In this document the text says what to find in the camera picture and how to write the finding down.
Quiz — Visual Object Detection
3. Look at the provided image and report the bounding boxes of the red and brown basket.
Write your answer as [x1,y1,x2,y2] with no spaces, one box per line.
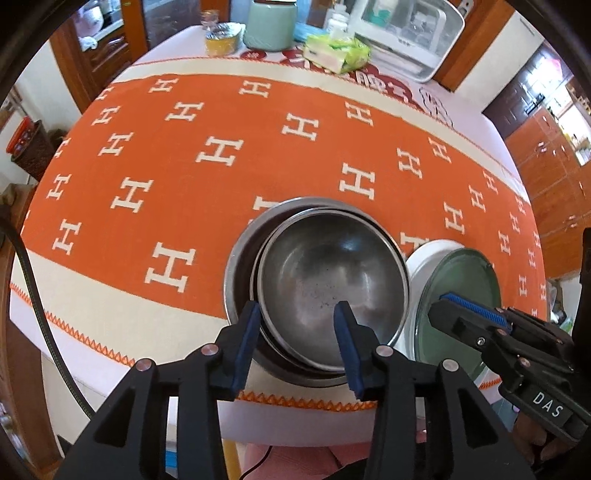
[7,117,65,181]

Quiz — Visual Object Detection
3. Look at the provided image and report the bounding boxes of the wooden wall cabinet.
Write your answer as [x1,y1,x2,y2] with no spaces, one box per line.
[482,41,591,250]

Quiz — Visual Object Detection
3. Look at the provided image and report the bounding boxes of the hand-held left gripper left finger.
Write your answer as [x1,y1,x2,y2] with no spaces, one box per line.
[53,301,263,480]

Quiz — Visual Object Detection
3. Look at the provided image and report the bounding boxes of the wooden display cabinet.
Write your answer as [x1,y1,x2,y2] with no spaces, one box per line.
[48,0,153,86]

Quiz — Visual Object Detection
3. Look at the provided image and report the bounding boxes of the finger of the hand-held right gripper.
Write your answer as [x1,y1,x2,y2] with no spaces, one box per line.
[428,293,513,354]

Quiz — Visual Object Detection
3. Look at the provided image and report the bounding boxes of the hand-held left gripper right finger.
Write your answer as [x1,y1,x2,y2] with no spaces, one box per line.
[333,300,536,480]

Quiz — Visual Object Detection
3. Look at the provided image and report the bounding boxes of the person's pink trousers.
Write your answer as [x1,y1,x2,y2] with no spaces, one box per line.
[240,431,370,480]

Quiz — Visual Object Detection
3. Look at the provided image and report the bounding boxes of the mint green canister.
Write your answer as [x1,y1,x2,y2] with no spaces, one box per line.
[243,0,297,51]

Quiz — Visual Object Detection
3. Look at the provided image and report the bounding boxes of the blue plastic item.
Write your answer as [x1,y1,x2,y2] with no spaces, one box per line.
[294,23,324,44]

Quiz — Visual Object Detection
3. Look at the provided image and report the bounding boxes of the green plate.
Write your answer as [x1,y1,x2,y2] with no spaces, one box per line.
[413,249,502,370]

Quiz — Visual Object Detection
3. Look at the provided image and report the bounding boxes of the small steel bowl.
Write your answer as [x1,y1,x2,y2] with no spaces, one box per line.
[252,210,411,372]

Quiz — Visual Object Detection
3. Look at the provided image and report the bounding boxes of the white clear storage case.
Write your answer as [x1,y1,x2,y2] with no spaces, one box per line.
[353,0,466,84]

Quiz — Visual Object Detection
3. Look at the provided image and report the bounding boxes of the orange patterned table runner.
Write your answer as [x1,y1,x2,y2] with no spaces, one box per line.
[9,60,548,411]

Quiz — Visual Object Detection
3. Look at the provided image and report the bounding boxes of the person's right hand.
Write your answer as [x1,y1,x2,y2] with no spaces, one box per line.
[512,410,555,468]

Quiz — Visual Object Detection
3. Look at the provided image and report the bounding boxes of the large white plate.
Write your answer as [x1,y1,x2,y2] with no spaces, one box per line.
[402,237,502,384]

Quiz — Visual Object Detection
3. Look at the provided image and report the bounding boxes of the black cable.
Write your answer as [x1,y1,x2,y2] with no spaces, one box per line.
[0,205,100,421]

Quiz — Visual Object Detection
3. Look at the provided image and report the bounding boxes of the large steel bowl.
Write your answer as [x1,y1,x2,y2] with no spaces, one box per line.
[225,197,409,387]

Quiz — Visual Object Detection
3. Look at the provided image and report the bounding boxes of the green tissue pack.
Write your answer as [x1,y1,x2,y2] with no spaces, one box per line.
[302,34,371,75]

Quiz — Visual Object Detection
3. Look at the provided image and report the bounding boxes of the small white medicine bottle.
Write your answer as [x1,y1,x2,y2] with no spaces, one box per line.
[327,11,351,38]

